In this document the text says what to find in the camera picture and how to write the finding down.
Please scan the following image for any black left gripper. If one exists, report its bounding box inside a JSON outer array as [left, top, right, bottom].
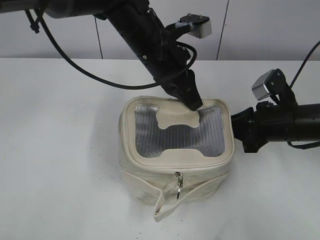
[[138, 29, 202, 110]]

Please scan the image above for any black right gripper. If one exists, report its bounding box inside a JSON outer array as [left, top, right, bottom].
[[231, 101, 283, 153]]

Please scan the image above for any cream insulated lunch bag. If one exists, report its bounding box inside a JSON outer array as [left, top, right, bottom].
[[118, 96, 235, 222]]

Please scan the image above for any metal zipper pull with ring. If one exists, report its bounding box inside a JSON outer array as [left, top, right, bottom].
[[175, 172, 184, 200]]

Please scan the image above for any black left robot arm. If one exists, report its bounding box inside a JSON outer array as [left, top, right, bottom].
[[0, 0, 209, 111]]

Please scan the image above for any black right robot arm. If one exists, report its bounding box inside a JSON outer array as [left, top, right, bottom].
[[231, 101, 320, 153]]

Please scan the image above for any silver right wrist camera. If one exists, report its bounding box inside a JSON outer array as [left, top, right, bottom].
[[251, 68, 298, 109]]

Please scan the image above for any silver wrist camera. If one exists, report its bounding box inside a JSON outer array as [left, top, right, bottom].
[[251, 68, 298, 109], [174, 13, 212, 39]]

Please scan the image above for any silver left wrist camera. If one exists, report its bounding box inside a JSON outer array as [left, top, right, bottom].
[[174, 13, 212, 39]]

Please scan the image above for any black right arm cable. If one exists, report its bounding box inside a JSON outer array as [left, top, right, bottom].
[[287, 39, 320, 148]]

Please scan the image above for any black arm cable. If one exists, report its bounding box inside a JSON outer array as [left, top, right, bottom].
[[23, 9, 166, 90], [287, 39, 320, 148]]

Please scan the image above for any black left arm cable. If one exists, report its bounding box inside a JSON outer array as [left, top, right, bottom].
[[23, 9, 166, 90]]

